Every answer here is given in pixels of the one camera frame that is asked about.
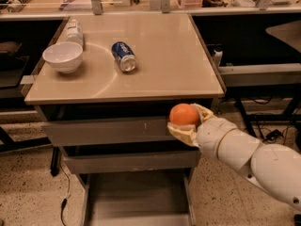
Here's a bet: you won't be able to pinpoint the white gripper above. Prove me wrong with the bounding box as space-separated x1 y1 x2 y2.
167 104 237 158

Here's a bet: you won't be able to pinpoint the orange fruit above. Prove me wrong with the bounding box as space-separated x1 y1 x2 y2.
169 104 198 125

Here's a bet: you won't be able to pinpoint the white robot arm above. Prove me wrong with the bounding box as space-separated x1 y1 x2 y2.
167 104 301 211

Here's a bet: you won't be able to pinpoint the middle grey drawer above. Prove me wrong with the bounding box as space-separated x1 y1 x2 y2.
64 150 200 174

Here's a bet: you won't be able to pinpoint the grey drawer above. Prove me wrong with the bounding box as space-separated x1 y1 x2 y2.
81 169 197 226
64 150 200 174
42 117 174 146

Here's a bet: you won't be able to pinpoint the top grey drawer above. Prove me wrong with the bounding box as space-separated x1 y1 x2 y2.
42 117 174 146

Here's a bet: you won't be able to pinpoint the bottom grey drawer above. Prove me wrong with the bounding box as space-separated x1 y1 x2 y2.
81 169 197 226

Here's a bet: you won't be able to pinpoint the grey drawer cabinet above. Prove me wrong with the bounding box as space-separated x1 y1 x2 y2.
21 12 227 226

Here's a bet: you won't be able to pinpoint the black desk leg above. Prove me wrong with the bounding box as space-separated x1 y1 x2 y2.
235 97 256 137

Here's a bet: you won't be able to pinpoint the blue soda can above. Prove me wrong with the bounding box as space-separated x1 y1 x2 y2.
111 41 137 73

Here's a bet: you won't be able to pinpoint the white ceramic bowl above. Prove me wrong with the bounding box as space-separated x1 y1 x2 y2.
42 41 83 73

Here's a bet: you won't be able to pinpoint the clear plastic water bottle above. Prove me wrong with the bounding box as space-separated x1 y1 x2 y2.
66 20 84 45

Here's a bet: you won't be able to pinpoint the black spring tool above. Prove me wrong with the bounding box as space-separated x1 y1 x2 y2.
7 0 31 13

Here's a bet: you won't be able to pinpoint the black power adapter cables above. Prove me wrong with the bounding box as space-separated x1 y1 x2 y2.
250 122 294 146

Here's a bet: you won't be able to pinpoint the black floor cable left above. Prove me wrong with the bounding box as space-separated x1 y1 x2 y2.
59 165 71 226

